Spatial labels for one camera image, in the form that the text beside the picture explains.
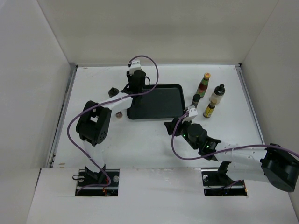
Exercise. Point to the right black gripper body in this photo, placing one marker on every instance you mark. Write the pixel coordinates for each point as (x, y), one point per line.
(182, 128)

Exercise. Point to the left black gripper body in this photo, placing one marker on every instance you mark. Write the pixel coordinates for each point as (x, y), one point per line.
(129, 76)

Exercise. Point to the small brown spice jar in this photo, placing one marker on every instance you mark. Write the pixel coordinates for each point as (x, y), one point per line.
(119, 115)

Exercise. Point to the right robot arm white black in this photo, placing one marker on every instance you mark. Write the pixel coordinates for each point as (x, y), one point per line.
(265, 163)

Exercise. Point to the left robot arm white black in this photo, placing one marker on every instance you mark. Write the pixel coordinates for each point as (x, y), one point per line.
(93, 122)

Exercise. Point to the white shaker black cap left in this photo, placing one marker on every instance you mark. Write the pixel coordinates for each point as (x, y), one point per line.
(114, 93)

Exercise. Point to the white shaker black cap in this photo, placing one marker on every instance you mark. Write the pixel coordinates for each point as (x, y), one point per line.
(114, 93)
(218, 93)

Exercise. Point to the black plastic tray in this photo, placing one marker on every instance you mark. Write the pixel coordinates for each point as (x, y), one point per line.
(164, 102)

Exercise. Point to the small yellow-label bottle right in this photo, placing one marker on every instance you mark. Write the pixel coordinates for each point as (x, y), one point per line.
(210, 108)

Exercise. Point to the small dark spice jar right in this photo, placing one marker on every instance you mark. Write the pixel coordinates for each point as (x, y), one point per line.
(195, 100)

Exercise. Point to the white shaker black cap right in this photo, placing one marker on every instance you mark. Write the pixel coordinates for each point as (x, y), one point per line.
(218, 93)

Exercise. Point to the tall green sauce bottle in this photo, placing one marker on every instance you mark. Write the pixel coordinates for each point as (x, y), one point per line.
(203, 85)

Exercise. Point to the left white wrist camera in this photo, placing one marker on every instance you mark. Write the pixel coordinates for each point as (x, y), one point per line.
(134, 65)

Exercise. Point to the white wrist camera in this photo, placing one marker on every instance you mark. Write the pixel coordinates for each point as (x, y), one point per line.
(134, 65)
(191, 113)

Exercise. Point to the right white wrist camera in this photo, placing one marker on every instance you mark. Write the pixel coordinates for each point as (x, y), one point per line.
(191, 113)

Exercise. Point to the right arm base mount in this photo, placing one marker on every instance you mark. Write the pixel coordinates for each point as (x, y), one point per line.
(217, 183)

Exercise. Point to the left aluminium table rail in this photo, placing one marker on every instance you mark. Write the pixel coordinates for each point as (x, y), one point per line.
(58, 130)

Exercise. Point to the aluminium table rail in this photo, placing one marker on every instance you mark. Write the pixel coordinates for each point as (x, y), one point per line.
(58, 130)
(249, 102)

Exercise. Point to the right aluminium table rail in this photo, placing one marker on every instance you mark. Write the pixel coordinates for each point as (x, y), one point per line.
(249, 102)

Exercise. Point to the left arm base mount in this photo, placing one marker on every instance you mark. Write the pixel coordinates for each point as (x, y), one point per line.
(89, 183)

